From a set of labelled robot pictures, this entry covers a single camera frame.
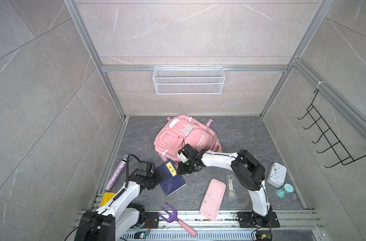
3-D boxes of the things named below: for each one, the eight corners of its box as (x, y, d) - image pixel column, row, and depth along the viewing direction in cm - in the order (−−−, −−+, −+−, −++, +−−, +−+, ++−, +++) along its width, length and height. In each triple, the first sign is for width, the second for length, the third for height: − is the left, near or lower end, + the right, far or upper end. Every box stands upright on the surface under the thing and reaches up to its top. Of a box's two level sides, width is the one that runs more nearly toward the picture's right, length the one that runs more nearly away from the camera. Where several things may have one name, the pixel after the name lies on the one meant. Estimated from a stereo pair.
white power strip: (266, 183, 87) (269, 180, 84) (270, 164, 95) (273, 161, 92) (281, 190, 85) (285, 187, 81) (283, 170, 93) (287, 167, 89)
